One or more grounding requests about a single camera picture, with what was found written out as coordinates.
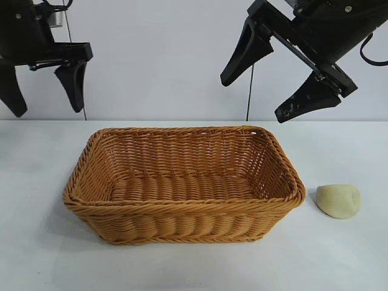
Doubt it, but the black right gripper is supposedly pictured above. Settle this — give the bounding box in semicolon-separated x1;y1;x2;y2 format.
220;0;388;124

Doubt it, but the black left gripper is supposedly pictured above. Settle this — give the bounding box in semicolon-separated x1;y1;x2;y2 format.
0;0;93;118

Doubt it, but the pale yellow egg yolk pastry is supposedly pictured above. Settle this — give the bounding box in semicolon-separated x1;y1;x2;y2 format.
316;183;362;219

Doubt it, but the brown woven wicker basket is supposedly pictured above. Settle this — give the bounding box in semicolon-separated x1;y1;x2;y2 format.
62;125;306;245

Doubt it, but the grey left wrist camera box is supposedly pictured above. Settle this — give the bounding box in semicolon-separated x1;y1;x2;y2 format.
50;5;64;28

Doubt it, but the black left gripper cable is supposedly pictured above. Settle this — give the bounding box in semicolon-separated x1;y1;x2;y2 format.
41;0;67;13

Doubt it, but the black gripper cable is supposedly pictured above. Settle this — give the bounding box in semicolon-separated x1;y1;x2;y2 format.
41;0;67;13
360;33;388;66

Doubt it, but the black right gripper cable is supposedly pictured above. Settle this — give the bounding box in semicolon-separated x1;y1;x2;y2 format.
360;33;388;66

